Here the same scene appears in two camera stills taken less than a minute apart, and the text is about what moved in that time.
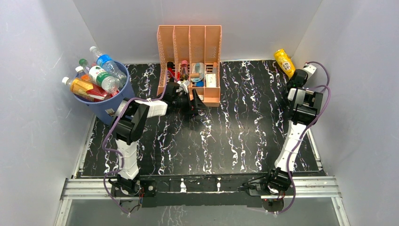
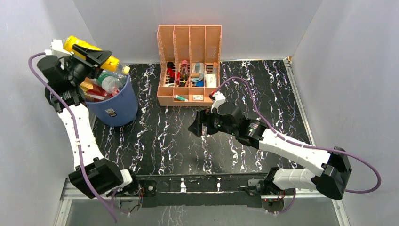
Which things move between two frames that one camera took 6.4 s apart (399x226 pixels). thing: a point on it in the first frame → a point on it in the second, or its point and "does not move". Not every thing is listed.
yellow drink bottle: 285,62 → 110,63
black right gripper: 305,80 → 205,117
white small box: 211,80 does not move
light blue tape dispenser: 197,73 does not move
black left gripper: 195,104 → 94,57
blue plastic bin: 105,109 does not move
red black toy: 170,67 does not move
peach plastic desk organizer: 191,53 does not move
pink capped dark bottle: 184,70 does not move
